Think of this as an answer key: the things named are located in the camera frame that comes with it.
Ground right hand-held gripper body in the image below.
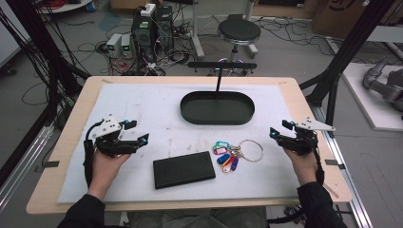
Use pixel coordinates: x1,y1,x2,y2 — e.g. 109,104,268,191
278,116,336,157

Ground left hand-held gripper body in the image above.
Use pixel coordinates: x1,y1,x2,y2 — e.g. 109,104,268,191
94,114,141,158

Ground black rectangular case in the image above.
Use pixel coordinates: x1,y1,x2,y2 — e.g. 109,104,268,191
152,150,217,190

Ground black oval tray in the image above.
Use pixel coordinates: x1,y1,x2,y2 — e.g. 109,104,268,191
180,90,256,126

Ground person's right hand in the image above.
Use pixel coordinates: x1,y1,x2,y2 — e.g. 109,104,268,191
282,146,319,187

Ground person's left hand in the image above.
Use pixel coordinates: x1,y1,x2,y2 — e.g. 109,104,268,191
87,148,132,195

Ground white platform board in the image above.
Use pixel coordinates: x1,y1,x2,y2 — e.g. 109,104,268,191
341,62,403,133

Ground grey power supply unit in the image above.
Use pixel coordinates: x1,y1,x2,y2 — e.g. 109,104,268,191
120,33,134,59
105,32,124,59

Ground black bar on stand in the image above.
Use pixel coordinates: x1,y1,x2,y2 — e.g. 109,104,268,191
186,61,258,94

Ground black computer tower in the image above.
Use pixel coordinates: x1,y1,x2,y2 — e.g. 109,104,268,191
130,13,157,63
154,5,175,50

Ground black round stool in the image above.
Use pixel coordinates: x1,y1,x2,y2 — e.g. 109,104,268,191
217,18,262,78

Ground white metal stand leg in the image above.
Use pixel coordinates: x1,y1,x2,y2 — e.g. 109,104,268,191
189,0,206,60

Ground white power strip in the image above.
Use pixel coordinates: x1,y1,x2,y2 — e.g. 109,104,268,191
140,2,157,18

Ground cardboard box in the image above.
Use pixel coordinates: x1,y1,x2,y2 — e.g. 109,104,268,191
311,0,403,40

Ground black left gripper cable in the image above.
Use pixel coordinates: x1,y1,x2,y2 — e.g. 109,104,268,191
83,119,106,188

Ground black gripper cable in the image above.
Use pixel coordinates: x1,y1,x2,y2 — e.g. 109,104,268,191
311,147,326,187
83,119,106,188

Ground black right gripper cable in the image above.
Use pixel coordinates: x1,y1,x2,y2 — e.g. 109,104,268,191
311,147,326,187

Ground key ring with coloured tags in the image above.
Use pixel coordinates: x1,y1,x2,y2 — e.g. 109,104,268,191
212,139,265,174

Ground aluminium rail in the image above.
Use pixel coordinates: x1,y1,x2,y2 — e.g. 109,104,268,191
311,104,375,228
0,123,55,212

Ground tangle of floor cables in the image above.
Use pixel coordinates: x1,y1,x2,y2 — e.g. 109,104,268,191
94,6,198,77

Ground black frame post with cables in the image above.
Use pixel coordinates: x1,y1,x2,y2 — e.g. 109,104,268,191
0,0,91,134

